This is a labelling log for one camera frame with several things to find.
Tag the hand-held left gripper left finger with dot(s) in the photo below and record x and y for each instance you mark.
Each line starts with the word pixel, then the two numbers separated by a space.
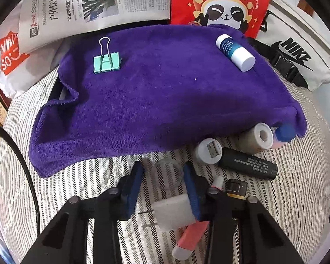
pixel 133 187

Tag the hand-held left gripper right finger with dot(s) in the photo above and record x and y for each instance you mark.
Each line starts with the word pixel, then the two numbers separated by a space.
pixel 192 189

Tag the white charger plug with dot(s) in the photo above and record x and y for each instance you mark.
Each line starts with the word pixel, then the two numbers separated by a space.
pixel 173 211

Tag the clear plastic cup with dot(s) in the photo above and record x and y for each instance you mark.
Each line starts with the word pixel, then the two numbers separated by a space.
pixel 169 170

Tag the white round usb adapter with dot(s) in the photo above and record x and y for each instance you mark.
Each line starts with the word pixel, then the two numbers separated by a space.
pixel 202 154

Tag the black and gold lighter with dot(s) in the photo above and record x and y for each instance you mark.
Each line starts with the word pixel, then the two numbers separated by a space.
pixel 236 188

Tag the pink tube with white cap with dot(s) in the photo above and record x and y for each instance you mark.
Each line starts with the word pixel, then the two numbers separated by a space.
pixel 191 238

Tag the long black lighter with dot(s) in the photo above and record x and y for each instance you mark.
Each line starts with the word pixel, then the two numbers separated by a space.
pixel 247 163

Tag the white tape roll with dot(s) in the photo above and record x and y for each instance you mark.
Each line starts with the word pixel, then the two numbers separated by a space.
pixel 253 143

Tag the pink bottle with blue cap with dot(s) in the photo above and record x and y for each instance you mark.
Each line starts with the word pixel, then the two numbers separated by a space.
pixel 284 133

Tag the striped bed sheet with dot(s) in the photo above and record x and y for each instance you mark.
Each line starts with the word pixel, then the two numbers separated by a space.
pixel 291 198

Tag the purple towel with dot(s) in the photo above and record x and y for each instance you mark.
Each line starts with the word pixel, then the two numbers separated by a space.
pixel 167 101

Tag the teal binder clip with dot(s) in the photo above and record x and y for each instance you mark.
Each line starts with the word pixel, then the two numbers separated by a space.
pixel 107 63

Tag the white and blue bottle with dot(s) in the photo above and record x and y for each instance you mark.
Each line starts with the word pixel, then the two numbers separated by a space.
pixel 236 52

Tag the white plastic bag red logo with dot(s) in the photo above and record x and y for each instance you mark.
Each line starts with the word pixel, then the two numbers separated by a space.
pixel 2 82

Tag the red panda print bag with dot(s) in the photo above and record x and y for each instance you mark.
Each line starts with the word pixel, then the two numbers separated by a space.
pixel 187 0

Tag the newspaper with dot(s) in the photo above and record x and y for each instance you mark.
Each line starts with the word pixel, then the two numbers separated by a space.
pixel 99 0

